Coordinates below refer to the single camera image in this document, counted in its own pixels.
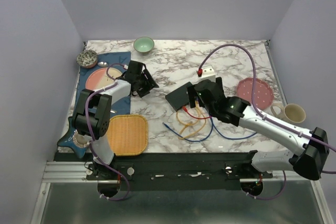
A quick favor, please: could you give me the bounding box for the black network switch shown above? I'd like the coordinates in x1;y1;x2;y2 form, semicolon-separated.
165;82;192;112

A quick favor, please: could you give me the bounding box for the red ethernet cable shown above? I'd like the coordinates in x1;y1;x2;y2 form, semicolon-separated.
182;105;212;120

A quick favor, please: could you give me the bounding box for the yellow ethernet cable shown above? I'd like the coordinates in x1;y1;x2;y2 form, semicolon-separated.
176;104;208;141

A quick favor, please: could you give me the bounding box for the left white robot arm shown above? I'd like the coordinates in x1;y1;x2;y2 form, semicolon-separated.
71;60;159;179

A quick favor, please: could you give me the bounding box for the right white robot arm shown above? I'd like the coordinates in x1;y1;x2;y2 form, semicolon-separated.
187;77;331;180

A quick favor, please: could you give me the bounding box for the green ceramic bowl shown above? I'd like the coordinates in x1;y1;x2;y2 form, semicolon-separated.
133;37;155;55

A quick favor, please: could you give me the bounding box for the blue placemat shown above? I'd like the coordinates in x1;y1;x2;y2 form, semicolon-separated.
72;51;132;118

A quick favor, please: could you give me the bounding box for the metal spoon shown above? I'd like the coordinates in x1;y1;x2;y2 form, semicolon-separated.
98;62;109;68

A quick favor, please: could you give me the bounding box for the pink and cream plate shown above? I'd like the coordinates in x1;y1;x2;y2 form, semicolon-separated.
85;68;114;90

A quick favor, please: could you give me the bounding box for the patterned small bowl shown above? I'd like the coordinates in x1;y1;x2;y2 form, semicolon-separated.
76;50;98;69

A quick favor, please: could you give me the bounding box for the pink dotted plate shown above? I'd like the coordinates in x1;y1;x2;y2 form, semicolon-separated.
236;78;274;110

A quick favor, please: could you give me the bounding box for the orange woven tray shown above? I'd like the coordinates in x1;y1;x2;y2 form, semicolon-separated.
107;114;148;156

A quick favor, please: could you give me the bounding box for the cream printed mug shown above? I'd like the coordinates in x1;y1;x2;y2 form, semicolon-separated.
270;103;306;124

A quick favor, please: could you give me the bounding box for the blue star-shaped dish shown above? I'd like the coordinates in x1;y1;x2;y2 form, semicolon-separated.
57;116;88;158

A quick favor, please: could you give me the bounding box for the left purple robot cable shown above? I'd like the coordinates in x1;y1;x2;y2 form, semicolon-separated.
85;63;131;201

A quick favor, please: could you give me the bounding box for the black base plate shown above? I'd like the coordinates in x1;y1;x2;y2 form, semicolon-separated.
86;164;264;195

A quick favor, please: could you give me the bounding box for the aluminium mounting rail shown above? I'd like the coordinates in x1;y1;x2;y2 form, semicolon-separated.
42;161;308;184

